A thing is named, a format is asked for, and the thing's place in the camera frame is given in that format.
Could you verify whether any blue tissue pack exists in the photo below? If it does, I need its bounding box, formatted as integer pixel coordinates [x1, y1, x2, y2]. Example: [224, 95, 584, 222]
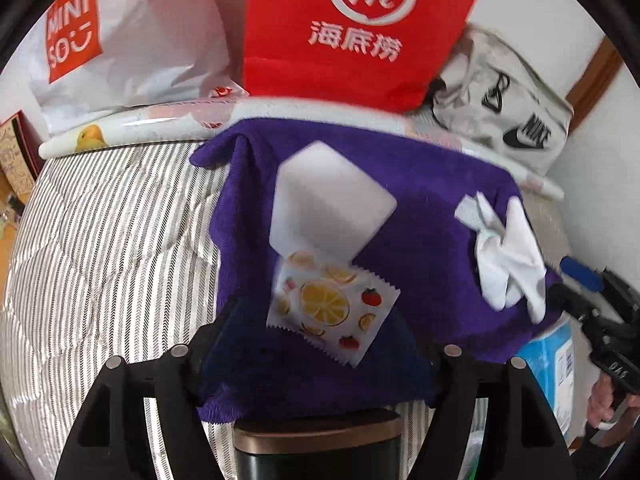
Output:
[518, 315, 575, 436]

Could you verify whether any beige Nike bag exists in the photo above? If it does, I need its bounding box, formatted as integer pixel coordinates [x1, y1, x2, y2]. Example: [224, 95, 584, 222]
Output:
[432, 25, 574, 176]

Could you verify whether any brown patterned book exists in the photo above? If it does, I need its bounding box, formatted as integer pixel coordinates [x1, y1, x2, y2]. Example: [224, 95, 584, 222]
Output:
[1, 110, 43, 196]

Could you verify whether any red Haidilao paper bag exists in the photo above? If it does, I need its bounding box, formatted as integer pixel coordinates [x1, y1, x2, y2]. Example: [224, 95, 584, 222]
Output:
[244, 0, 475, 113]

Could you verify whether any person's right hand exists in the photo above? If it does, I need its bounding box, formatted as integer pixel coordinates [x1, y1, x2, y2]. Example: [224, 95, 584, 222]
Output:
[587, 373, 639, 427]

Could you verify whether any purple towel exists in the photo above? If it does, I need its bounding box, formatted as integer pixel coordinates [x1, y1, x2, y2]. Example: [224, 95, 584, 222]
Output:
[191, 118, 542, 424]

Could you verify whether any fruit pattern wipe packet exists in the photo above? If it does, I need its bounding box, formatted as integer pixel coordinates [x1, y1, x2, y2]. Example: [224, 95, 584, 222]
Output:
[267, 250, 400, 367]

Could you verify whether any striped quilted mattress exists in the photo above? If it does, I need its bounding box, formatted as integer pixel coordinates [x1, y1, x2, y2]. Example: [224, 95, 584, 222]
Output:
[0, 142, 574, 480]

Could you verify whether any dark green tin box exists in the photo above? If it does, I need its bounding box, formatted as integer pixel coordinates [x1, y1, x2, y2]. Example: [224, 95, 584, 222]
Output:
[233, 408, 402, 480]

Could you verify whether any white Miniso plastic bag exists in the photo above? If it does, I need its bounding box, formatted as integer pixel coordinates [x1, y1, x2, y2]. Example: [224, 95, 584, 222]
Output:
[18, 0, 241, 136]

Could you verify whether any rolled patterned paper tube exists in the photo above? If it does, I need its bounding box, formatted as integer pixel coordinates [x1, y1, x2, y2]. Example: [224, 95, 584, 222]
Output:
[38, 96, 565, 202]

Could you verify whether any knotted white cloth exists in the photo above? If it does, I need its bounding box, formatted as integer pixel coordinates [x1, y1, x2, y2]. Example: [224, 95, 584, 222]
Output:
[454, 192, 547, 324]

